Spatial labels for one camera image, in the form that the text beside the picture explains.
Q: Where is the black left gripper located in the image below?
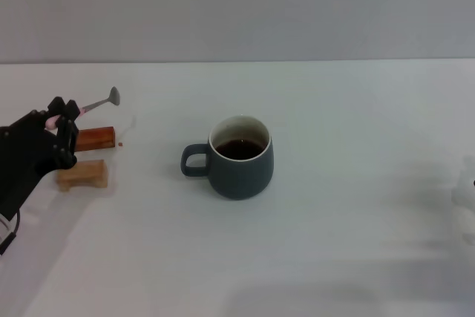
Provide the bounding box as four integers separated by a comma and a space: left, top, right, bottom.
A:
0, 96, 82, 218

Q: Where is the pink handled metal spoon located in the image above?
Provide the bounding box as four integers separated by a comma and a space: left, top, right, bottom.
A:
45, 85, 122, 129

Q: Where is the dark grey ceramic cup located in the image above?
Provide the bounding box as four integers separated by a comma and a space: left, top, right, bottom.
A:
180, 114, 275, 201

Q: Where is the red-brown wooden block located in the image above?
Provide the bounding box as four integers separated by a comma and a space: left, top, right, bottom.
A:
73, 125, 117, 153

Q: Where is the light wooden block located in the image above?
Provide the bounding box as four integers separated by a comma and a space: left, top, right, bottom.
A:
56, 159, 109, 192

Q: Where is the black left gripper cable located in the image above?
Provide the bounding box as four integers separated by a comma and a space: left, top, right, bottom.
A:
0, 209, 22, 257

